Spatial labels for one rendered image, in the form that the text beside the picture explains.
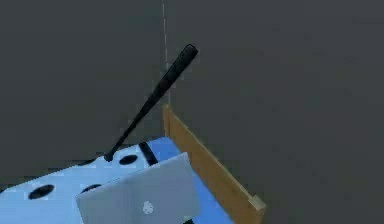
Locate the black baseball bat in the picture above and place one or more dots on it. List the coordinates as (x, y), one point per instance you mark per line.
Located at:
(166, 80)

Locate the silver laptop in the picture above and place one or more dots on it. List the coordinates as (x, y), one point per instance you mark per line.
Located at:
(143, 193)

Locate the white pillow with black dots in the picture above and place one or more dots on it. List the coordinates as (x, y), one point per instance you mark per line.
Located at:
(60, 186)

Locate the blue bed with wooden frame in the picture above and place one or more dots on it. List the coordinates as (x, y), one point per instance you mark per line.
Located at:
(206, 166)

